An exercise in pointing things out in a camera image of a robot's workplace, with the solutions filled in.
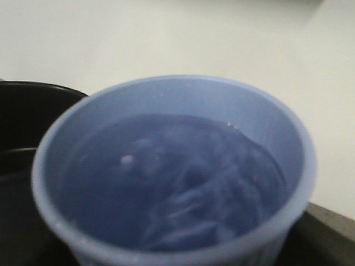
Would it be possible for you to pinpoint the light blue ribbed cup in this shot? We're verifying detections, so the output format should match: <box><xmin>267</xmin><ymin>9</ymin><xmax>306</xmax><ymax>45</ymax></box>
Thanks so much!
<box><xmin>32</xmin><ymin>75</ymin><xmax>317</xmax><ymax>265</ymax></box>

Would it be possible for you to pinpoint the dark blue pot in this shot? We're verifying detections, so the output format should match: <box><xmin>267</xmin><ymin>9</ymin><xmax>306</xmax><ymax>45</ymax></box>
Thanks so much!
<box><xmin>1</xmin><ymin>81</ymin><xmax>86</xmax><ymax>265</ymax></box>

